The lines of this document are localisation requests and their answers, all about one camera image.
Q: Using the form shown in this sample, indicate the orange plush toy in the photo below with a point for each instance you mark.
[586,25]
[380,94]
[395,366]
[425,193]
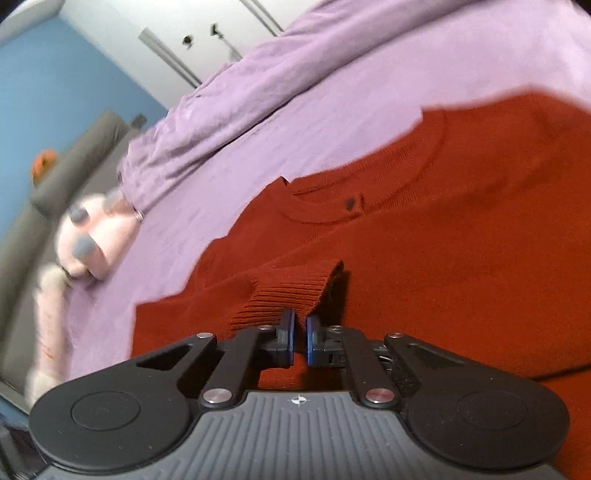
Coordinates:
[42,167]

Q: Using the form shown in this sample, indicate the wall socket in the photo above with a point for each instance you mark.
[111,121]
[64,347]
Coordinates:
[138,121]

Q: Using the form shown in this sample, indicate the grey upholstered sofa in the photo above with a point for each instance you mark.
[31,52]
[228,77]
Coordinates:
[69,161]

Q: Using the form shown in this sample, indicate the red knit sweater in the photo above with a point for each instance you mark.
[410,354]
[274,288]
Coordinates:
[415,240]

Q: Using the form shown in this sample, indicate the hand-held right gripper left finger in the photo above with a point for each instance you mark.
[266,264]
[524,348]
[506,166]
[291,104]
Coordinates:
[289,333]

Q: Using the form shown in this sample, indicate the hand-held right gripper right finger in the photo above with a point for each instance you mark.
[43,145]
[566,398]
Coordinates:
[310,337]

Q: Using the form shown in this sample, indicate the pink plush toy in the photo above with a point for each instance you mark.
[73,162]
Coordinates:
[99,235]

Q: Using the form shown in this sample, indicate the purple fleece blanket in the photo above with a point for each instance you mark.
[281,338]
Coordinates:
[295,101]

